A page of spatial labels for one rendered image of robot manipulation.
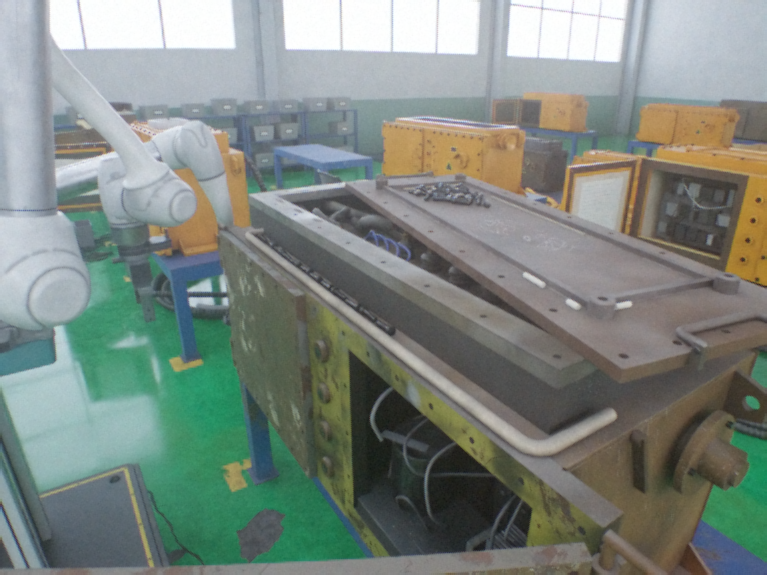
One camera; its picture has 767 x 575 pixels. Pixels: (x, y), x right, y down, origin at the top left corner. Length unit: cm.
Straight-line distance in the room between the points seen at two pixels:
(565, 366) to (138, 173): 90
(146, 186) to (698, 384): 111
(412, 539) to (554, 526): 56
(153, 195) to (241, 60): 944
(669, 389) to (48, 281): 105
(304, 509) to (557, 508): 175
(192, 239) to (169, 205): 244
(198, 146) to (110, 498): 128
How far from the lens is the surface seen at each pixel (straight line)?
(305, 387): 134
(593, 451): 78
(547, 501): 73
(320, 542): 225
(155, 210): 117
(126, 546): 198
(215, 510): 245
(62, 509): 220
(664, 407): 92
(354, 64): 1159
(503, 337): 79
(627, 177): 362
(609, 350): 76
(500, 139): 478
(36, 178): 105
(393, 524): 128
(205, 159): 181
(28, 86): 104
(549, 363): 74
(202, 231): 359
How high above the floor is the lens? 171
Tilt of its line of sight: 23 degrees down
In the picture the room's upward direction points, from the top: straight up
